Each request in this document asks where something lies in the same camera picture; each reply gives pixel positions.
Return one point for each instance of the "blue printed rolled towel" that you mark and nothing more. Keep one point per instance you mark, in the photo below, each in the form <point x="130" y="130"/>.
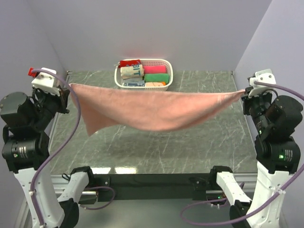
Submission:
<point x="132" y="83"/>

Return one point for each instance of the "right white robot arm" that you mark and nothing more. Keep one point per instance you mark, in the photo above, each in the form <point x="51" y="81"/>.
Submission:
<point x="277" y="156"/>

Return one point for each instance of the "white plastic basket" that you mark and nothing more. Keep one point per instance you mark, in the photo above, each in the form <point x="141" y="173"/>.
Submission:
<point x="144" y="74"/>

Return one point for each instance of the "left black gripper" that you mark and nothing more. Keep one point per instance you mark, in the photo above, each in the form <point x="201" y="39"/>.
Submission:
<point x="62" y="99"/>

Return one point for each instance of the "aluminium frame rail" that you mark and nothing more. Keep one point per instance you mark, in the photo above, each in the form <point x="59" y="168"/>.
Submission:
<point x="59" y="183"/>

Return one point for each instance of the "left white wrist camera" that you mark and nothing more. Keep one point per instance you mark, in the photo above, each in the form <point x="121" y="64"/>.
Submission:
<point x="45" y="82"/>

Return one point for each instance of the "red rolled towel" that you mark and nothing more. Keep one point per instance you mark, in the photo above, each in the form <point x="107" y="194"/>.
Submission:
<point x="129" y="63"/>

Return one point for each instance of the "green rolled towel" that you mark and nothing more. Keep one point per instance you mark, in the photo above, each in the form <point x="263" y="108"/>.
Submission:
<point x="160" y="77"/>

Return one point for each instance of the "hot pink rolled towel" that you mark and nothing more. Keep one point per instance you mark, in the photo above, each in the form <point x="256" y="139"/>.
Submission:
<point x="159" y="69"/>

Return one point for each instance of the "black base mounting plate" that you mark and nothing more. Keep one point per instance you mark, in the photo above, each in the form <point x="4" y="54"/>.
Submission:
<point x="195" y="186"/>

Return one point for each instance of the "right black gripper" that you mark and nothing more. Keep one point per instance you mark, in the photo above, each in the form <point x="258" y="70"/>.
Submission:
<point x="246" y="98"/>

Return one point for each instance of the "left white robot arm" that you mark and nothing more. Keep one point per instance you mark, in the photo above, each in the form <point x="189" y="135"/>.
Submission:
<point x="26" y="148"/>

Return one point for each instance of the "beige printed rolled towel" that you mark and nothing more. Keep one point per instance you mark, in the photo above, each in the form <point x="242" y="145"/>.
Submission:
<point x="132" y="71"/>

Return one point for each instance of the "peach orange rolled towel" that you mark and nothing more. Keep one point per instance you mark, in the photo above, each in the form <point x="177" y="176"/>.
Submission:
<point x="155" y="84"/>

